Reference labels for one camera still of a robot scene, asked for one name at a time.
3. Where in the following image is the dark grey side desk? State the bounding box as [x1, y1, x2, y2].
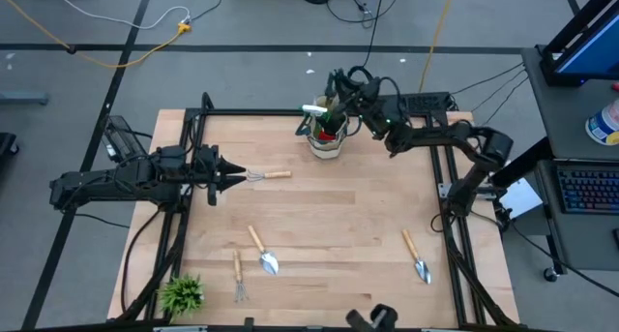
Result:
[492, 45, 619, 283]

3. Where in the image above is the narrow wooden-handled trowel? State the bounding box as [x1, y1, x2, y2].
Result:
[401, 228, 432, 286]

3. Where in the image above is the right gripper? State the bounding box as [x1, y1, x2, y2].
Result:
[324, 67, 387, 136]

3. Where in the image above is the wide wooden-handled trowel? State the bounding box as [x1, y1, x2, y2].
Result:
[247, 225, 280, 277]

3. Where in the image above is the black cart base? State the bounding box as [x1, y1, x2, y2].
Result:
[0, 132, 20, 169]

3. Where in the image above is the beige green-trimmed gardening bag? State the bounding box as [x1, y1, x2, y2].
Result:
[294, 95, 362, 161]

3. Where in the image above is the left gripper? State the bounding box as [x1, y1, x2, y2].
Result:
[192, 144, 249, 208]

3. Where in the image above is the thin black desk cable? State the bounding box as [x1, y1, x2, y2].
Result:
[470, 69, 528, 114]
[449, 62, 526, 96]
[475, 75, 530, 134]

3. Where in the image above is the small green artificial plant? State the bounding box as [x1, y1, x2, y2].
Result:
[156, 272, 205, 323]

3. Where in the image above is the white wipes canister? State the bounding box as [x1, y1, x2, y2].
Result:
[584, 98, 619, 147]

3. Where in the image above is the black cable under table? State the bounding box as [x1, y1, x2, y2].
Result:
[119, 205, 165, 315]

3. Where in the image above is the black aluminium table frame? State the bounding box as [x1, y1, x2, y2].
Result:
[115, 92, 521, 332]

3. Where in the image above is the yellow extension cable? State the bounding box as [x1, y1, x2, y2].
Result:
[0, 0, 193, 71]

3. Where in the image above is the yellow hanging cable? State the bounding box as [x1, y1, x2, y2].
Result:
[418, 0, 458, 94]

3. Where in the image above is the white paper sheet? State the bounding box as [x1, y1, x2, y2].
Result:
[497, 176, 545, 220]

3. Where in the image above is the black floor cable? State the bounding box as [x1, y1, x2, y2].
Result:
[507, 220, 619, 299]

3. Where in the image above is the wooden-handled hand fork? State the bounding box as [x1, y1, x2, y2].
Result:
[232, 249, 251, 303]

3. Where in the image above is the black hanging cable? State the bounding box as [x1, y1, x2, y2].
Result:
[344, 0, 388, 84]

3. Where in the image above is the grey cart foot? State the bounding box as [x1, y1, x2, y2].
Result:
[0, 90, 49, 106]

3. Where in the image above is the black mesh box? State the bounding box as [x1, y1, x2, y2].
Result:
[102, 114, 149, 166]

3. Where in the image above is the black power strip box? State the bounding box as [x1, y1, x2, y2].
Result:
[376, 91, 454, 116]

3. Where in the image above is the white cable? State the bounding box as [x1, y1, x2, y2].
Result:
[43, 0, 192, 32]

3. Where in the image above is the black computer monitor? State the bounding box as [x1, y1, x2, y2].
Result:
[539, 0, 619, 88]

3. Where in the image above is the wooden-handled hand rake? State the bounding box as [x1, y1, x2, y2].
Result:
[245, 169, 293, 184]

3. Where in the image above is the backlit black keyboard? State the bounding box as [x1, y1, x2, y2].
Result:
[555, 166, 619, 215]

